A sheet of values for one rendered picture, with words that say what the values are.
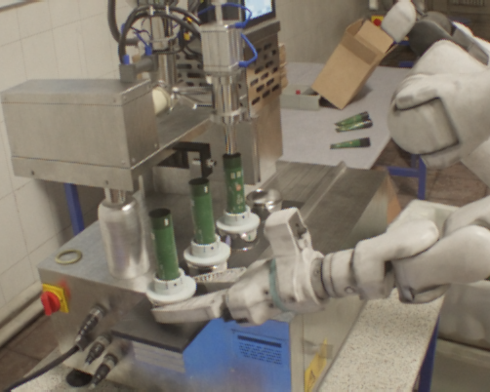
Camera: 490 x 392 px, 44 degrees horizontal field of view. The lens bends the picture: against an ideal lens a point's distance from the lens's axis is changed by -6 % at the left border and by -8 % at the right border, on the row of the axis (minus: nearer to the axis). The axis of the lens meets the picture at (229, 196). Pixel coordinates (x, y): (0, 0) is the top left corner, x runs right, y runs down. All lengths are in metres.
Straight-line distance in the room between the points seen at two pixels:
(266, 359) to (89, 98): 0.47
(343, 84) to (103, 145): 1.87
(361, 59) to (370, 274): 2.01
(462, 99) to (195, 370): 0.60
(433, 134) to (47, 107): 0.58
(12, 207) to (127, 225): 1.75
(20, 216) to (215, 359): 1.86
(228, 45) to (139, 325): 0.43
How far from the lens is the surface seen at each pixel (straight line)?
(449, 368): 1.90
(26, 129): 1.08
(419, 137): 0.87
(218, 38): 0.97
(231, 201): 1.06
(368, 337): 1.34
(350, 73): 2.72
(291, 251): 0.78
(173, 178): 1.35
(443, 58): 1.01
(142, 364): 1.14
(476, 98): 0.83
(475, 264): 0.72
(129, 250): 1.05
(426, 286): 0.74
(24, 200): 2.80
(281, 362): 0.97
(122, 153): 0.96
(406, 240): 0.72
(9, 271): 2.79
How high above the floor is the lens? 1.56
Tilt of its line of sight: 24 degrees down
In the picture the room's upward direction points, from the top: 5 degrees counter-clockwise
